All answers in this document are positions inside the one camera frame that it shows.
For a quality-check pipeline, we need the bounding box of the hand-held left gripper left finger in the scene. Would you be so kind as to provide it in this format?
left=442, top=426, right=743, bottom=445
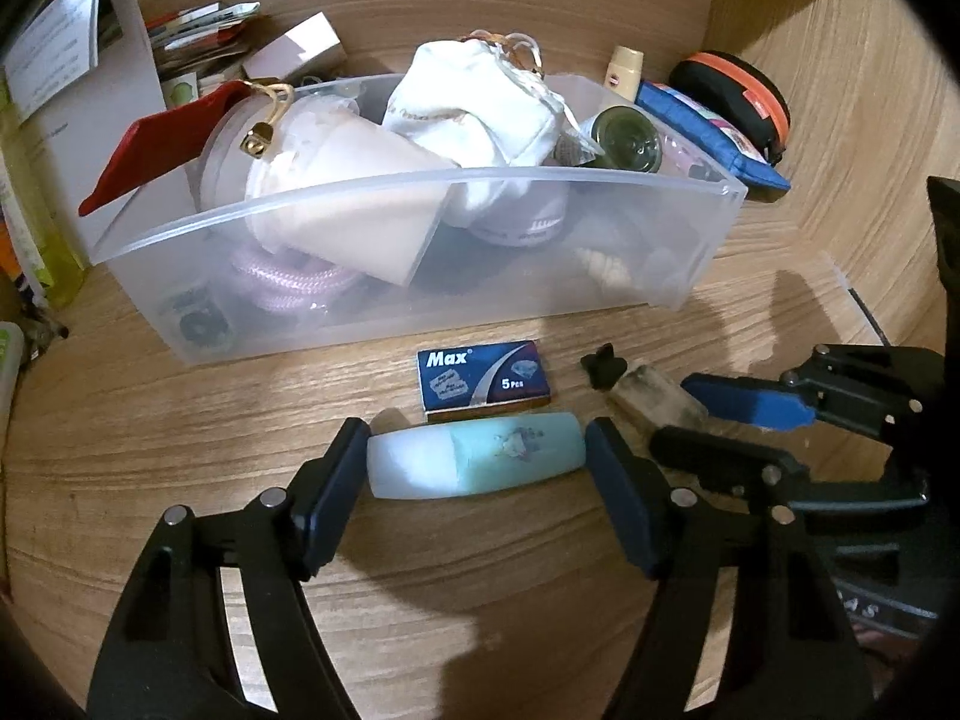
left=86, top=416, right=372, bottom=720

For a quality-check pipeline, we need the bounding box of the translucent plastic jar with lid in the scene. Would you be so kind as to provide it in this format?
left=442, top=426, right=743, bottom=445
left=199, top=97, right=458, bottom=286

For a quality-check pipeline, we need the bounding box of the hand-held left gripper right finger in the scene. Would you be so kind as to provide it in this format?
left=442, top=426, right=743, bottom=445
left=585, top=418, right=875, bottom=720

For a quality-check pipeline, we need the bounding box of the blue razor blade box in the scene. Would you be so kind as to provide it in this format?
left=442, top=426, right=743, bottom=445
left=416, top=341, right=556, bottom=421

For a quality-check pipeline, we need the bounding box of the yellow-green spray bottle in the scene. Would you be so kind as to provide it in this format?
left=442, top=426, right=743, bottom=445
left=0, top=75, right=87, bottom=308

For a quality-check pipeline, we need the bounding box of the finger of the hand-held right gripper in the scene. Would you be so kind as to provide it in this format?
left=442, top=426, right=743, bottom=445
left=682, top=345, right=929, bottom=440
left=649, top=426, right=925, bottom=518

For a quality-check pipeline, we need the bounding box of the small white cardboard box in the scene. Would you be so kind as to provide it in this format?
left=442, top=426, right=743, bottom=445
left=241, top=13, right=347, bottom=83

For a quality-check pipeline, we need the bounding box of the white drawstring pouch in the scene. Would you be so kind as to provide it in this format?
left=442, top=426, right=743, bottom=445
left=382, top=30, right=571, bottom=241

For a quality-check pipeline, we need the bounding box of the small black plastic clip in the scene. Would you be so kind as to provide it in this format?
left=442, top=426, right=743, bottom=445
left=581, top=343, right=627, bottom=391

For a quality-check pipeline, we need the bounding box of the small clear black-capped bottle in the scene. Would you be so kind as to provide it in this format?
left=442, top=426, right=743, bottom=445
left=606, top=364, right=710, bottom=432

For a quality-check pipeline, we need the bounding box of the pale blue plastic case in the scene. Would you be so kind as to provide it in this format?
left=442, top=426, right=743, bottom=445
left=365, top=409, right=586, bottom=502

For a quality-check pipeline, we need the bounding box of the green glass jar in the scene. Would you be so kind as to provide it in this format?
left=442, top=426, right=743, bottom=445
left=581, top=105, right=665, bottom=172

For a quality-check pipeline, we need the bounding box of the pink rope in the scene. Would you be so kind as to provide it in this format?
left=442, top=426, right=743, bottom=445
left=225, top=244, right=361, bottom=316

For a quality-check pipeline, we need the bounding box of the small packet with black disc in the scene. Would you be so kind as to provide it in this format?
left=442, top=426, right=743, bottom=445
left=166, top=283, right=232, bottom=353

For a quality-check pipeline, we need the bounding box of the cream lotion tube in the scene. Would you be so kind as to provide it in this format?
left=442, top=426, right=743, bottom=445
left=602, top=45, right=646, bottom=98

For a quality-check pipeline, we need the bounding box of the wooden desktop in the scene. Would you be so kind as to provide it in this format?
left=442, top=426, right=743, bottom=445
left=0, top=165, right=960, bottom=720

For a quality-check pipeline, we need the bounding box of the folded white handwritten paper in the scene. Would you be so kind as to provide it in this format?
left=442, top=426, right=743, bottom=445
left=4, top=0, right=125, bottom=121

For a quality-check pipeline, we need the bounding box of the stack of cards and packets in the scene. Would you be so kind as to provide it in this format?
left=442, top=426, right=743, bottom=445
left=146, top=1, right=263, bottom=102

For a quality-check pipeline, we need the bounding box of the blue zip pouch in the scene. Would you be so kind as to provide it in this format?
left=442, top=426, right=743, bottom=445
left=636, top=81, right=792, bottom=192

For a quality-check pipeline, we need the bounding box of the black and orange round case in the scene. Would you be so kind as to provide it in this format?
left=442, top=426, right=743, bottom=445
left=667, top=51, right=792, bottom=166

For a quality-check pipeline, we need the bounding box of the clear plastic storage bin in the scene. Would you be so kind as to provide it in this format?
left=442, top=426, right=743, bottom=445
left=105, top=73, right=749, bottom=368

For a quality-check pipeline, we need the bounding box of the white paper sheet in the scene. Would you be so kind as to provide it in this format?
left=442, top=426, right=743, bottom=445
left=34, top=0, right=170, bottom=263

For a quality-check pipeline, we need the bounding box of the red pouch with gold bell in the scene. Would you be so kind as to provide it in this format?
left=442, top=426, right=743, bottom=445
left=79, top=79, right=297, bottom=217

